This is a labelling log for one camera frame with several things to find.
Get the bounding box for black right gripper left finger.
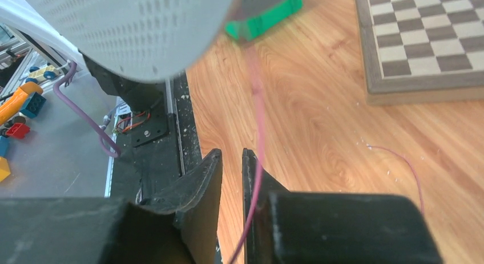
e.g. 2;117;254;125
1;149;223;263

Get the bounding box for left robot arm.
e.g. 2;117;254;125
1;0;171;112

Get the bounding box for colourful toy blocks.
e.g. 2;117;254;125
1;64;60;181

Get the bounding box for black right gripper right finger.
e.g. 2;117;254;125
244;172;443;263

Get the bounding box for thin red filament wire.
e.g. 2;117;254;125
227;43;425;264

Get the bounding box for green plastic bin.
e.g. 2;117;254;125
225;0;303;42

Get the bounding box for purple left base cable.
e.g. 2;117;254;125
53;61;122;159

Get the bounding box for white perforated filament spool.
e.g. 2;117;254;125
26;0;235;83

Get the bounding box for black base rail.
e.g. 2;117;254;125
104;72;202;204

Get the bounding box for wooden chessboard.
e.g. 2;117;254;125
355;0;483;105

